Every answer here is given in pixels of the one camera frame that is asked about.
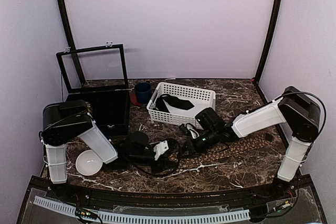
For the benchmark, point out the right black frame post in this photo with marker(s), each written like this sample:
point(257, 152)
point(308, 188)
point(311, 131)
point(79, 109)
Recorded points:
point(268, 41)

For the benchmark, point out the black glass-lid display box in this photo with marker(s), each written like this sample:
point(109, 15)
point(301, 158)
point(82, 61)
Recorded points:
point(98, 76)

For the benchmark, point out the red round coaster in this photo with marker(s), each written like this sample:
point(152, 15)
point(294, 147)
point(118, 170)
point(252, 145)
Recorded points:
point(134, 100)

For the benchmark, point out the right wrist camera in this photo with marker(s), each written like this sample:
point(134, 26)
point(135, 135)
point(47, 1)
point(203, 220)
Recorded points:
point(189, 130)

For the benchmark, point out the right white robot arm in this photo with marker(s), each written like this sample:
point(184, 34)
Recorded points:
point(300, 116)

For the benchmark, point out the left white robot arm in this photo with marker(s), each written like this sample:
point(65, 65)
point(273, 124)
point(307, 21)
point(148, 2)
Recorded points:
point(67, 122)

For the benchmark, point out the black curved front rail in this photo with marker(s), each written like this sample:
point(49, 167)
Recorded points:
point(186, 187)

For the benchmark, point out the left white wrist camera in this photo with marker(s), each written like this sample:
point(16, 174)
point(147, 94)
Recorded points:
point(160, 149)

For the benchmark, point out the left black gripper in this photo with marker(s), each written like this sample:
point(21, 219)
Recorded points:
point(165, 164)

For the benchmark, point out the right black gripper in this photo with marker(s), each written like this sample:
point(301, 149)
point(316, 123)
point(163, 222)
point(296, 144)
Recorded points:
point(191, 147)

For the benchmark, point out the white slotted cable duct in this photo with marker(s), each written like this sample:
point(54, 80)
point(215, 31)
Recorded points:
point(138, 215)

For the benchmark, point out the left black frame post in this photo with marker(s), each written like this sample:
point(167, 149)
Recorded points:
point(70, 39)

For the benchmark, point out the black frame post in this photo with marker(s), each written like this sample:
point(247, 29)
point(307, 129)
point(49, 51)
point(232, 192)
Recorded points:
point(70, 39)
point(268, 41)

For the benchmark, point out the brown floral patterned tie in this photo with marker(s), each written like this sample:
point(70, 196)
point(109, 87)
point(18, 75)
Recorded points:
point(243, 146)

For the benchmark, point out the white bowl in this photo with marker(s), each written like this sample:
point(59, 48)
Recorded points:
point(88, 163)

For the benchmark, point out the dark blue mug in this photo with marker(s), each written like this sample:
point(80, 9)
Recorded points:
point(143, 92)

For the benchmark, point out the black tie in basket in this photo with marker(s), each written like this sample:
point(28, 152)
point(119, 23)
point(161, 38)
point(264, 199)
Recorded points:
point(172, 101)

